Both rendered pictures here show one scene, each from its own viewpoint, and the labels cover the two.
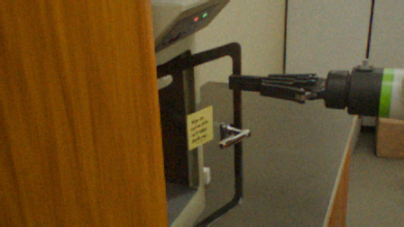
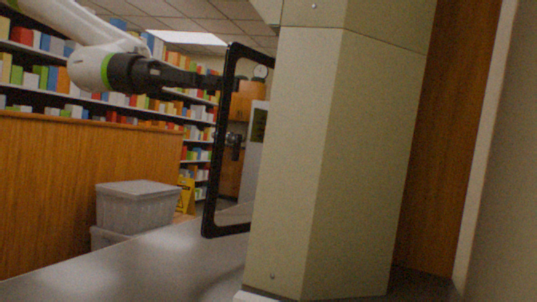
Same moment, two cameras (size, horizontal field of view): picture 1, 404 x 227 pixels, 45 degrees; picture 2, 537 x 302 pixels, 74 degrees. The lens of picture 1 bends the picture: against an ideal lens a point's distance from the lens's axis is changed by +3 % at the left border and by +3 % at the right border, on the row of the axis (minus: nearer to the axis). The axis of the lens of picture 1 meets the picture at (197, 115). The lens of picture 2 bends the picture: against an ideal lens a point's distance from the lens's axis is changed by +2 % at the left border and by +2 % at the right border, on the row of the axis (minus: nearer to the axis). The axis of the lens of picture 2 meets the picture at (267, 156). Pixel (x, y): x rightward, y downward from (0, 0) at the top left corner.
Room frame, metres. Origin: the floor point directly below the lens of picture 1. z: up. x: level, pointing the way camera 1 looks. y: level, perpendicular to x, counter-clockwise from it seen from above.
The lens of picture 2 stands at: (1.70, -0.04, 1.21)
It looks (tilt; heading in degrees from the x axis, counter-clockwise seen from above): 3 degrees down; 176
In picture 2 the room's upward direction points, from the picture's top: 9 degrees clockwise
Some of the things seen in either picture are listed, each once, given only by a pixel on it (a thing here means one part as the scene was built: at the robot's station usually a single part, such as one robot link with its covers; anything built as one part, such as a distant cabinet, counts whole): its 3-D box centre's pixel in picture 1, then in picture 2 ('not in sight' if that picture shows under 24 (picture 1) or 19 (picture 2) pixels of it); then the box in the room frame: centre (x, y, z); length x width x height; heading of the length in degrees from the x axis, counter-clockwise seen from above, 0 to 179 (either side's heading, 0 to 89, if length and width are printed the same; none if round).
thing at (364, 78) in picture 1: (363, 89); (132, 72); (0.86, -0.32, 1.31); 0.09 x 0.06 x 0.12; 156
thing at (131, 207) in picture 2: not in sight; (139, 205); (-1.26, -0.82, 0.49); 0.60 x 0.42 x 0.33; 157
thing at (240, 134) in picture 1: (229, 136); not in sight; (0.93, -0.07, 1.20); 0.10 x 0.05 x 0.03; 137
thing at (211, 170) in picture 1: (196, 149); (263, 146); (0.89, 0.01, 1.19); 0.30 x 0.01 x 0.40; 137
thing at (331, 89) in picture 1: (323, 88); (159, 77); (0.89, -0.25, 1.31); 0.09 x 0.08 x 0.07; 66
